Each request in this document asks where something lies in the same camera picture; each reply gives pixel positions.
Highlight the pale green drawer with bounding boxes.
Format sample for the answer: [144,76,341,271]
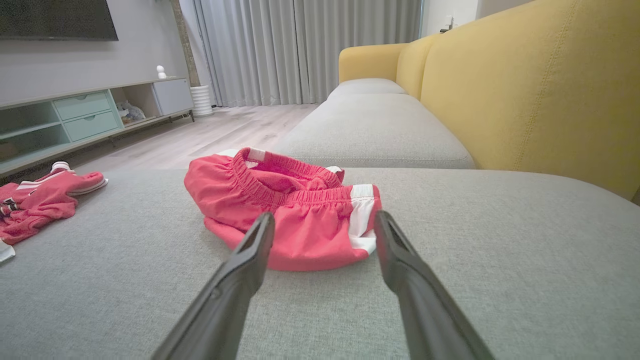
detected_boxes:
[53,91,112,121]
[63,110,121,143]

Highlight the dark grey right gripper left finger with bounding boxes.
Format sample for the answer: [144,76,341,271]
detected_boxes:
[151,212,276,360]

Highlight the long low tv cabinet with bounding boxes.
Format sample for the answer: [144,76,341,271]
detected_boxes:
[0,76,195,177]

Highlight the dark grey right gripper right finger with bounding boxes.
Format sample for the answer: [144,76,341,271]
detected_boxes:
[374,210,496,360]

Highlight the red basketball jersey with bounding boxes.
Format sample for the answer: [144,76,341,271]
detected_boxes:
[0,161,109,263]

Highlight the yellow sofa with grey seats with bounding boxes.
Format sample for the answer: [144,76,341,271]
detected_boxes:
[274,0,640,201]

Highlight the white ribbed cylinder vase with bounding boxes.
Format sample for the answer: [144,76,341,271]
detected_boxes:
[190,85,215,118]

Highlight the black wall television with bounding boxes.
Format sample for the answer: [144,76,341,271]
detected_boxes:
[0,0,119,42]

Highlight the grey clutter in cabinet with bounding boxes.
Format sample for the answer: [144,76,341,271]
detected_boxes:
[116,101,147,125]

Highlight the grey pleated curtain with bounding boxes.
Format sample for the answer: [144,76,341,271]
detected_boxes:
[192,0,423,108]

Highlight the red shorts with white stripe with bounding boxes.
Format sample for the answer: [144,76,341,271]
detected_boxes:
[183,147,383,272]

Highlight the grey cabinet door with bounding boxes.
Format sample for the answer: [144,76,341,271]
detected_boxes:
[152,78,194,117]

